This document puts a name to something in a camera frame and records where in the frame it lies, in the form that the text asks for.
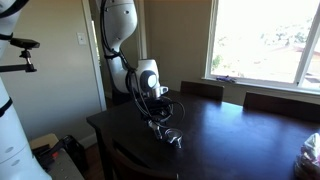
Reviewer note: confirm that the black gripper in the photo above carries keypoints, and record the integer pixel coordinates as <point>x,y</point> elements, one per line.
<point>160,109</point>

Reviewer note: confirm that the small steel measuring cup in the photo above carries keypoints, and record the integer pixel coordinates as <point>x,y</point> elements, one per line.
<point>156,130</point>

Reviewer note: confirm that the large steel measuring cup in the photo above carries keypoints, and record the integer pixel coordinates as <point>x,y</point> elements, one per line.
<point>174,136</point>

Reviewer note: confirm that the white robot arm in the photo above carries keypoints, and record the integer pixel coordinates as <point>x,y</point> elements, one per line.
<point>119,20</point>

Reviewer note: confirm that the dark chair far left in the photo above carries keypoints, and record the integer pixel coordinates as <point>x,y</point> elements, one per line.
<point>204,90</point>

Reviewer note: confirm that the dark chair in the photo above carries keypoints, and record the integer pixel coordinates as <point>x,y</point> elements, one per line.
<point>204,90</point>
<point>287,107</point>

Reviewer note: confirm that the dark wooden dining table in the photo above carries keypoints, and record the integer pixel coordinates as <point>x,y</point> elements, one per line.
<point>221,141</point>

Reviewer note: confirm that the purple item on windowsill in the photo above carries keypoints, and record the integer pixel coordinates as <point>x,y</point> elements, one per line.
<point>226,79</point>

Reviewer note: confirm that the rounded wooden chair near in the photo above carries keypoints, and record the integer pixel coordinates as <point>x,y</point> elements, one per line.
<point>121,162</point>

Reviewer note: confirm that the dark chair far right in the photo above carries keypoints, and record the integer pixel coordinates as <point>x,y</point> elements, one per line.
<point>287,107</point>

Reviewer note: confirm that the plastic bag of food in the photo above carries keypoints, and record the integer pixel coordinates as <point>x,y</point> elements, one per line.
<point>307,164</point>

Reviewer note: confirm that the white light switch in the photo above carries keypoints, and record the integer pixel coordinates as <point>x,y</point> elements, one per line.
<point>81,39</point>

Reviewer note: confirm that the black camera on mount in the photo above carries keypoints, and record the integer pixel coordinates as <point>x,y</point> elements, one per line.
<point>23,53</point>

